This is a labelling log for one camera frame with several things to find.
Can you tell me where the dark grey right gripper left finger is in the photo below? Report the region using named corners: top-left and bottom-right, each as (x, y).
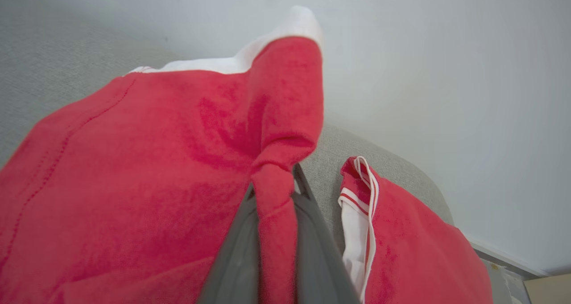
top-left (196, 185), bottom-right (261, 304)

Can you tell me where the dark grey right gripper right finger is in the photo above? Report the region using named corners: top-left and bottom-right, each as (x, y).
top-left (292, 163), bottom-right (361, 304)

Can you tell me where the red jersey with white sleeves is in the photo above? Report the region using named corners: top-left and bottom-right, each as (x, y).
top-left (0, 5), bottom-right (325, 304)

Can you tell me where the red garment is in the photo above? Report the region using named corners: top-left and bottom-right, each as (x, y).
top-left (337, 156), bottom-right (494, 304)

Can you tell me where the grey fabric sofa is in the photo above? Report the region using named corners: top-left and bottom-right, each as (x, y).
top-left (0, 1), bottom-right (455, 256)

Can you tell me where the white wall baseboard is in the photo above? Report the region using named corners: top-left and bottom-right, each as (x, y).
top-left (463, 234), bottom-right (550, 281)

